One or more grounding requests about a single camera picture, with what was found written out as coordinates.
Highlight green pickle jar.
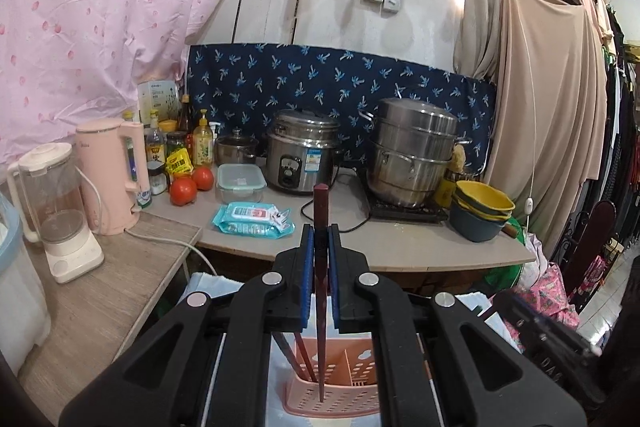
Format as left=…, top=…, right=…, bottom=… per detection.
left=166, top=132, right=188, bottom=158

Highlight yellow cap clear bottle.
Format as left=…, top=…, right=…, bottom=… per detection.
left=145, top=109, right=166, bottom=162

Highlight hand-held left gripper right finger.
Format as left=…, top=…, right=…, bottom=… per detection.
left=327, top=224, right=586, bottom=427

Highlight white blender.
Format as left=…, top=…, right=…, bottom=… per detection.
left=6, top=143, right=105, bottom=284

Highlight pink electric kettle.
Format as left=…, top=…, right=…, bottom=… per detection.
left=75, top=118, right=149, bottom=235

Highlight navy leaf print cloth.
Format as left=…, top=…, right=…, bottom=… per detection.
left=186, top=43, right=498, bottom=178

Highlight steel rice cooker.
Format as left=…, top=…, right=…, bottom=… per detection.
left=265, top=109, right=343, bottom=198

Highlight red tomato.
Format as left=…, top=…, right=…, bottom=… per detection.
left=170, top=178, right=198, bottom=206
left=192, top=167, right=215, bottom=191

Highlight yellow bowl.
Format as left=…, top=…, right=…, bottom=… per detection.
left=454, top=180, right=516, bottom=214

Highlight white carton box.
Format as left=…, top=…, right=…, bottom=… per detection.
left=137, top=79, right=180, bottom=125

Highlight beige curtain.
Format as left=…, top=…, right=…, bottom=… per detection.
left=452, top=0, right=608, bottom=253

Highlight small pot glass lid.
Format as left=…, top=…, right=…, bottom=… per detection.
left=215, top=129, right=261, bottom=166

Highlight white kettle cord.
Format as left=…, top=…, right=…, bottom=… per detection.
left=125, top=227, right=221, bottom=278

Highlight clear food container green lid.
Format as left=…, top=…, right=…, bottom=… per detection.
left=216, top=163, right=267, bottom=204

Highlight black power cord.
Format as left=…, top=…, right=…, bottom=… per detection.
left=300, top=172, right=373, bottom=233

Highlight yellow seasoning packet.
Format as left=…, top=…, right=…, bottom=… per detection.
left=166, top=150, right=193, bottom=175

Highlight dark wooden chair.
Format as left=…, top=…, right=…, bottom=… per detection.
left=565, top=201, right=618, bottom=308

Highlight black induction cooker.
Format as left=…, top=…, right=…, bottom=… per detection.
left=357, top=194, right=450, bottom=224

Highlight green plastic basin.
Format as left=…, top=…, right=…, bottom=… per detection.
left=482, top=219, right=531, bottom=293

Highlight dark sauce bottle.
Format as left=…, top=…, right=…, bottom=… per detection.
left=177, top=94, right=193, bottom=135

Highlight dark red chopstick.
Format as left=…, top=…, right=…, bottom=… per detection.
left=312, top=183, right=332, bottom=403
left=292, top=331, right=319, bottom=380
left=272, top=332, right=310, bottom=381

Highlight teal wet wipes pack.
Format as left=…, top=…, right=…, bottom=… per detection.
left=212, top=202, right=296, bottom=240

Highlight pink perforated utensil holder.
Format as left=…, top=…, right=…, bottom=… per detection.
left=270, top=292, right=426, bottom=418

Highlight yellow loofah sponge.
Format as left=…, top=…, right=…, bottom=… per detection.
left=435, top=146, right=466, bottom=208

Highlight blue-grey bowl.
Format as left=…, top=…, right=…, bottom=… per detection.
left=449, top=202, right=511, bottom=243

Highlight white tub blue rim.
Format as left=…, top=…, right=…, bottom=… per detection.
left=0, top=194, right=51, bottom=378

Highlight steel steamer pot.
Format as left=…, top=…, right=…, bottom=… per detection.
left=359, top=97, right=473, bottom=208

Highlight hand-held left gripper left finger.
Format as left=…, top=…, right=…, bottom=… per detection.
left=59, top=223, right=316, bottom=427

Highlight pink floral cloth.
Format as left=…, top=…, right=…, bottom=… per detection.
left=515, top=257, right=581, bottom=328

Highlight wooden counter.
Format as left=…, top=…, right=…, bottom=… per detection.
left=17, top=167, right=538, bottom=425

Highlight yellow pump bottle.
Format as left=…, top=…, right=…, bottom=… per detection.
left=192, top=109, right=215, bottom=168

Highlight row of hanging clothes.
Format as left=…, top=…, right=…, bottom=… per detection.
left=505, top=0, right=640, bottom=308

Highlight pink spotted curtain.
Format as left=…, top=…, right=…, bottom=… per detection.
left=0, top=0, right=261, bottom=168

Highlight small white jar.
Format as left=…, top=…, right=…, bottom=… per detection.
left=148, top=161, right=170, bottom=196

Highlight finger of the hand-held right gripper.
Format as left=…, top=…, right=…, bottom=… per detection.
left=492, top=289, right=548, bottom=345

